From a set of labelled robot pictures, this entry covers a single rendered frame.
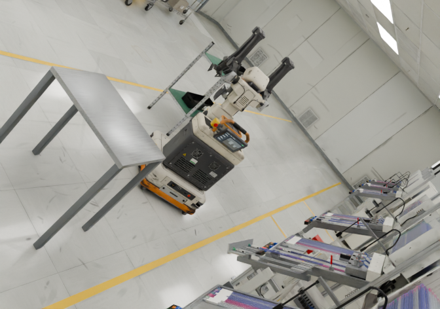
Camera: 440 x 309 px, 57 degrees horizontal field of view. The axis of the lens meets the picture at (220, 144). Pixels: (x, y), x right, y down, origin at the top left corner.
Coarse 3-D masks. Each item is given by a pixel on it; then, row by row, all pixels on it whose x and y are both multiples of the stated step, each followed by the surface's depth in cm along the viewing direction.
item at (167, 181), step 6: (162, 180) 353; (168, 180) 353; (174, 180) 356; (168, 186) 357; (174, 186) 358; (180, 186) 359; (180, 192) 363; (186, 192) 364; (192, 192) 366; (192, 198) 369; (198, 198) 370
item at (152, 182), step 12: (156, 132) 394; (156, 144) 377; (156, 168) 349; (168, 168) 360; (144, 180) 351; (156, 180) 352; (180, 180) 362; (156, 192) 360; (168, 192) 362; (204, 192) 382; (180, 204) 371; (192, 204) 374
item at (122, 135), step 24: (48, 72) 225; (72, 72) 236; (72, 96) 220; (96, 96) 238; (120, 96) 261; (96, 120) 220; (120, 120) 240; (120, 144) 223; (144, 144) 243; (120, 168) 212; (144, 168) 254; (96, 192) 220; (120, 192) 261; (72, 216) 227; (96, 216) 270; (48, 240) 237
